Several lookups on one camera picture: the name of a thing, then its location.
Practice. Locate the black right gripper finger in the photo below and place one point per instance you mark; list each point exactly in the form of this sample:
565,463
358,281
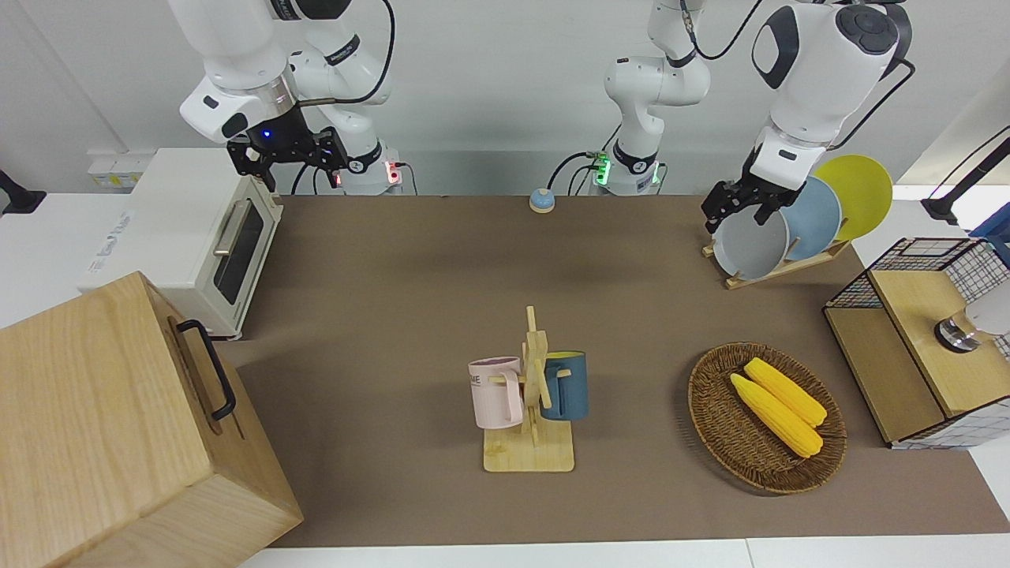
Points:
243,156
331,150

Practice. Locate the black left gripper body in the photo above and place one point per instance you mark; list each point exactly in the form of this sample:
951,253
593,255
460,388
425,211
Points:
750,192

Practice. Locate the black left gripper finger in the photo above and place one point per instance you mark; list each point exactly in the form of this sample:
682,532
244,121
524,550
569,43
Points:
716,207
769,207

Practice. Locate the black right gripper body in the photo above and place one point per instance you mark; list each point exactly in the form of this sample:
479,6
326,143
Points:
272,138

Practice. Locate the gray plate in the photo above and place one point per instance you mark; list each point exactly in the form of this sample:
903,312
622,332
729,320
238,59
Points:
750,248

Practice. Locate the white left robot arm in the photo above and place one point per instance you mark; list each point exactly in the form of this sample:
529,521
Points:
821,71

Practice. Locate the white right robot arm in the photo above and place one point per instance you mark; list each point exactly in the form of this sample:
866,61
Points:
237,39

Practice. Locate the light blue plate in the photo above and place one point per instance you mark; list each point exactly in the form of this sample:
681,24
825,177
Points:
817,221

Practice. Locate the wooden plate rack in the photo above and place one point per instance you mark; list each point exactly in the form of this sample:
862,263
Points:
797,264

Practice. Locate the yellow plate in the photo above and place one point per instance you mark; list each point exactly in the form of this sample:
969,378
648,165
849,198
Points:
864,189

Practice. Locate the wooden mug rack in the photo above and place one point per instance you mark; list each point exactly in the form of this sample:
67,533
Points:
529,454

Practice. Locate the white toaster oven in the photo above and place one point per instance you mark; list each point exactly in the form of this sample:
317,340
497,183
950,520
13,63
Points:
158,229

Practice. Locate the brown table mat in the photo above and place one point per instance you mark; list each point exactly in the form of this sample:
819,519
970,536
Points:
394,276

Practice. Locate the blue service bell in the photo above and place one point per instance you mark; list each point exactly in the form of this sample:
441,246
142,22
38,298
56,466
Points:
541,201

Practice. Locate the yellow corn cob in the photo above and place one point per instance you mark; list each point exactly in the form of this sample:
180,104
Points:
785,390
773,414

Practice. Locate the brown wicker basket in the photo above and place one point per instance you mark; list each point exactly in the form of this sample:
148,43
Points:
726,426

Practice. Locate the black stand base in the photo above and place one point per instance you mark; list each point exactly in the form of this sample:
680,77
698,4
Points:
20,201

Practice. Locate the blue object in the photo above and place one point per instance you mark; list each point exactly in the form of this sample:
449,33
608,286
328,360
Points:
998,237

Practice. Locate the dark blue mug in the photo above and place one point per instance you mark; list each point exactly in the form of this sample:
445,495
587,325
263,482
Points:
570,390

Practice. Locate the pink mug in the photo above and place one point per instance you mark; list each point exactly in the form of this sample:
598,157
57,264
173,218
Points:
493,394

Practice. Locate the wooden drawer box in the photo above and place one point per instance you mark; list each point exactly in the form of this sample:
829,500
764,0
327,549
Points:
95,426

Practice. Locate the white wall socket strip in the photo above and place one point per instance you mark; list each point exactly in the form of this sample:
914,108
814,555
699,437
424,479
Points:
118,170

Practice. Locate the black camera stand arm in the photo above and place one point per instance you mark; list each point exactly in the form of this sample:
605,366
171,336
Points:
943,209

